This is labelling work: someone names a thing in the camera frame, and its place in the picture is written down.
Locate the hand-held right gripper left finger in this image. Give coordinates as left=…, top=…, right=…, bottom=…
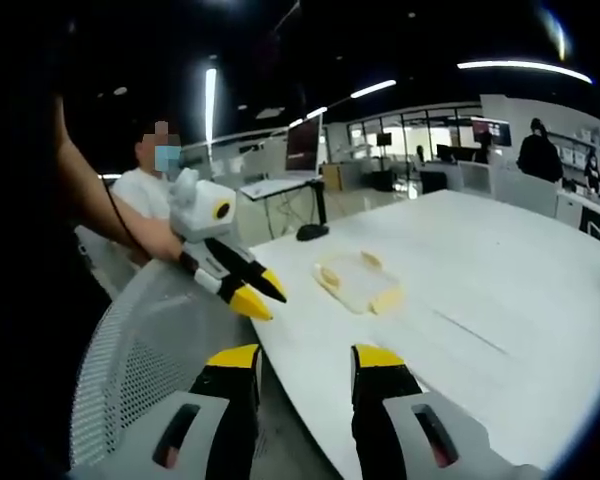
left=69, top=343, right=264, bottom=480

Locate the thin black cable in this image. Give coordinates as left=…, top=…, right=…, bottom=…
left=97, top=174, right=149, bottom=254

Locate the black monitor stand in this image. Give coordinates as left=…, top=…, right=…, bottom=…
left=295, top=179, right=331, bottom=243

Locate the wall screen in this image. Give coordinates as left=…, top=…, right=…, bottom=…
left=470, top=117, right=513, bottom=148

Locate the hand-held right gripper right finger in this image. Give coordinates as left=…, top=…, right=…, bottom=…
left=349, top=343, right=546, bottom=480

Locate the computer monitor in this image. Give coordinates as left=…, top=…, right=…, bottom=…
left=285, top=113, right=325, bottom=176

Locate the clear plastic yellow-cornered tray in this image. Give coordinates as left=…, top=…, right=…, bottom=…
left=311, top=250, right=406, bottom=316

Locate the white mesh office chair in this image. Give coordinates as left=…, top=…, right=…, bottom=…
left=69, top=259, right=262, bottom=471

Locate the person's dark clothing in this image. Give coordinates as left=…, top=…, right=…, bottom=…
left=0, top=49, right=112, bottom=480

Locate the white standing desk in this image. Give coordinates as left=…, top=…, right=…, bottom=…
left=239, top=173, right=326, bottom=202

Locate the long ceiling light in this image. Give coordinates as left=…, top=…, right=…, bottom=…
left=204, top=67, right=218, bottom=144
left=349, top=78, right=398, bottom=100
left=456, top=59, right=594, bottom=85

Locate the brown cabinet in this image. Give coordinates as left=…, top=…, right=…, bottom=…
left=322, top=162, right=347, bottom=193

